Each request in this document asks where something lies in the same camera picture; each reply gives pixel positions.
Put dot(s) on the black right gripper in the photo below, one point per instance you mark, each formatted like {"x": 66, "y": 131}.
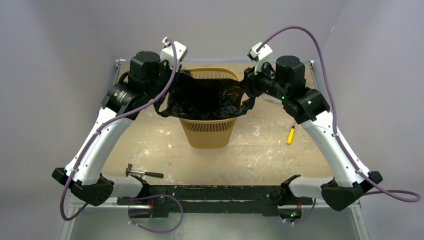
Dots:
{"x": 250, "y": 83}

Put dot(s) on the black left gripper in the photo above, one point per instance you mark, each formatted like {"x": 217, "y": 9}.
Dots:
{"x": 163, "y": 64}

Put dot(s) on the black plastic trash bag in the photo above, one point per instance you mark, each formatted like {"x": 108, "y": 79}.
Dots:
{"x": 203, "y": 99}

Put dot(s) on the yellow plastic trash bin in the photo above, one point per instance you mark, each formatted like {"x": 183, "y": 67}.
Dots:
{"x": 209, "y": 134}

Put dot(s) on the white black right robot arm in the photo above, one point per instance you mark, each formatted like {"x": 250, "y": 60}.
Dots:
{"x": 286, "y": 81}

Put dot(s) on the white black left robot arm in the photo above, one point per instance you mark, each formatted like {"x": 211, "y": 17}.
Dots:
{"x": 149, "y": 77}

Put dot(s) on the clear plastic screw box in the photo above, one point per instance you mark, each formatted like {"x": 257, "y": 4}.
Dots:
{"x": 272, "y": 99}

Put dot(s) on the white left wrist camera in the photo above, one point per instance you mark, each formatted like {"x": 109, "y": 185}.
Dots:
{"x": 173, "y": 52}

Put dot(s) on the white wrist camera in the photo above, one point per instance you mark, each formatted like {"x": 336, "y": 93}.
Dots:
{"x": 173, "y": 52}
{"x": 260, "y": 54}

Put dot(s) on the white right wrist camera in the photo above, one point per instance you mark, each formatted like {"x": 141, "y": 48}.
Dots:
{"x": 260, "y": 54}

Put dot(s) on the yellow handled screwdriver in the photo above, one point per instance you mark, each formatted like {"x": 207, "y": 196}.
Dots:
{"x": 290, "y": 135}

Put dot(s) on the black handled hammer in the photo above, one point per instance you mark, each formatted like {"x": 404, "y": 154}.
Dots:
{"x": 129, "y": 171}

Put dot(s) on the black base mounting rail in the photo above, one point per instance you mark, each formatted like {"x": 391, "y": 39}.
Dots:
{"x": 163, "y": 200}

